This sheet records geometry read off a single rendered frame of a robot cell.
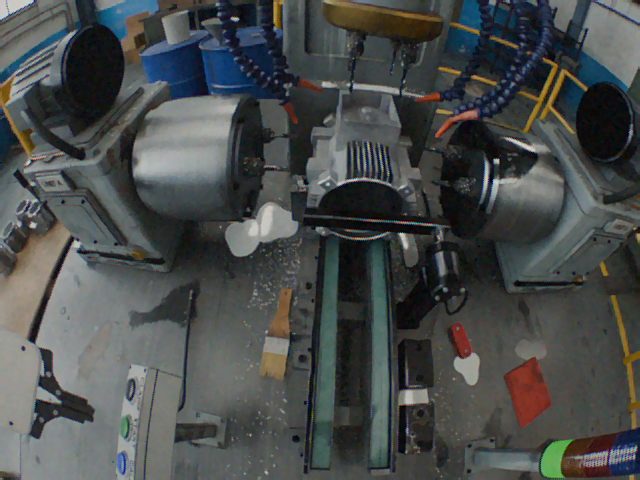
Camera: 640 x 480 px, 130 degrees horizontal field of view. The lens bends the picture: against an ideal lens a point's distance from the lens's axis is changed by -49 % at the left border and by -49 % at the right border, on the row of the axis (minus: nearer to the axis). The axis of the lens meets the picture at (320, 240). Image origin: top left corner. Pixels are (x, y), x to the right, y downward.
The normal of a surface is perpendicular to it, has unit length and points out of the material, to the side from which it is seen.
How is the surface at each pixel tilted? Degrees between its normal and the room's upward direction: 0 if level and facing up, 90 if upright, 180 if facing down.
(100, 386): 0
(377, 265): 0
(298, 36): 90
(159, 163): 54
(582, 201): 90
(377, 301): 0
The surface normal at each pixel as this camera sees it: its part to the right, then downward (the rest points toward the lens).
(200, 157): -0.02, 0.27
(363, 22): -0.41, 0.74
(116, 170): 1.00, 0.07
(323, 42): -0.06, 0.82
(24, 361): 0.81, -0.33
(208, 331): 0.04, -0.57
